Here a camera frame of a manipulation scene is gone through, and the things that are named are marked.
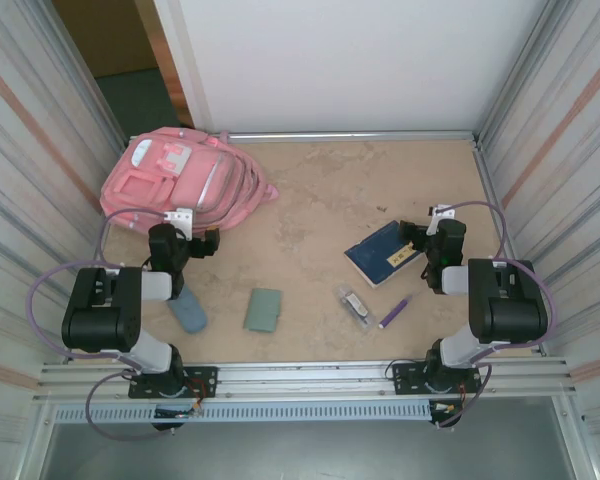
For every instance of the dark blue book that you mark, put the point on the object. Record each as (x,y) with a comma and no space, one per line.
(375,255)

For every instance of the pink school backpack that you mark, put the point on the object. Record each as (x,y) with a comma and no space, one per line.
(180,180)

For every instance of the blue-grey glasses case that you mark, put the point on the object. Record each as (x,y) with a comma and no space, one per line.
(192,312)

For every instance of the purple marker pen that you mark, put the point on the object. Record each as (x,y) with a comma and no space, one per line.
(394,313)

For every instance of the green wallet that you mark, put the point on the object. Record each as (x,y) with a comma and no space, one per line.
(263,311)

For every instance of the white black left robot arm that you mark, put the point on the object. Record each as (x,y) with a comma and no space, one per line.
(100,325)

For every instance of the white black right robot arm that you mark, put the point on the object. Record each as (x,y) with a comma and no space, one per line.
(510,320)

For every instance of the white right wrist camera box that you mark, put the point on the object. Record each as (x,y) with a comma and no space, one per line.
(436,220)

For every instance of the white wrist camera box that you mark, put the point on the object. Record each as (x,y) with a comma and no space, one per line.
(436,220)
(180,216)

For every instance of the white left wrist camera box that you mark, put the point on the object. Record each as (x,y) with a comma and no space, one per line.
(180,216)

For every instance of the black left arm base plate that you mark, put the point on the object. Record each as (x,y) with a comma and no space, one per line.
(202,380)

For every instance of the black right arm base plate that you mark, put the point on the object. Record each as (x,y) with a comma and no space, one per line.
(405,380)

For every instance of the wide aluminium mounting rail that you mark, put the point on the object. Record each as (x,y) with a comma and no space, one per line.
(305,380)

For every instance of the white door frame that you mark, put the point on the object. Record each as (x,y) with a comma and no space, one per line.
(180,60)

